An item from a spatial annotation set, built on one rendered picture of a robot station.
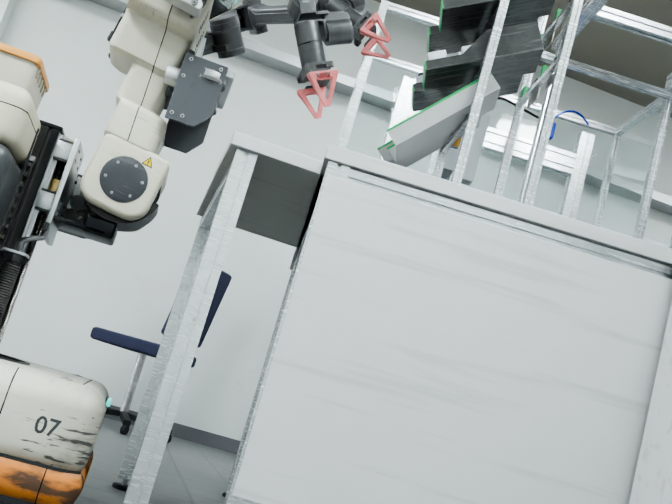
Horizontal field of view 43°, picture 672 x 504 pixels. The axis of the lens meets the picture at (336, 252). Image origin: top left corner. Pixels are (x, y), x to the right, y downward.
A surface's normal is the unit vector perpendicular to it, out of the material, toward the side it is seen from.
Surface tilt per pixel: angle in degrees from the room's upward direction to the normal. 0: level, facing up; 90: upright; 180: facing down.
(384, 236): 90
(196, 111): 90
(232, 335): 90
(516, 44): 90
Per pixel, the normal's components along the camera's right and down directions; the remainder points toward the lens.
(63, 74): 0.23, -0.12
